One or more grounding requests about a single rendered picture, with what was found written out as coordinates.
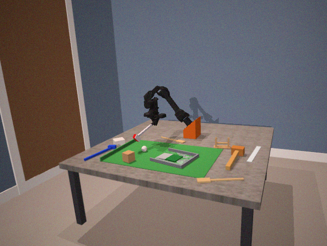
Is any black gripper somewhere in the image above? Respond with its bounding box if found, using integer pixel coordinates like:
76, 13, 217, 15
144, 106, 166, 126

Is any blue putter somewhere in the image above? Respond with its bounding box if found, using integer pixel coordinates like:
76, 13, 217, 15
84, 145, 116, 161

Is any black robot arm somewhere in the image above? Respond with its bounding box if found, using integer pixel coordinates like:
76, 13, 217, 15
143, 86, 192, 126

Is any white flat strip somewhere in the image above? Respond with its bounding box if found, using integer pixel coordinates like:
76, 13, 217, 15
247, 146, 261, 162

